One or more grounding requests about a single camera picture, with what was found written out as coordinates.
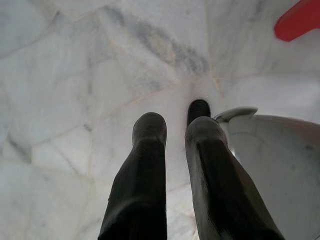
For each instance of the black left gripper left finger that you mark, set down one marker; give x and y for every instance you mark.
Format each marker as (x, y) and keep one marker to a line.
(142, 175)

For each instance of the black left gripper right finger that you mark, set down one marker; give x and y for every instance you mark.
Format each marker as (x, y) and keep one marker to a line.
(220, 187)

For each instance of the red plastic stool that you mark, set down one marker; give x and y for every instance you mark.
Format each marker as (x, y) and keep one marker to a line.
(300, 22)

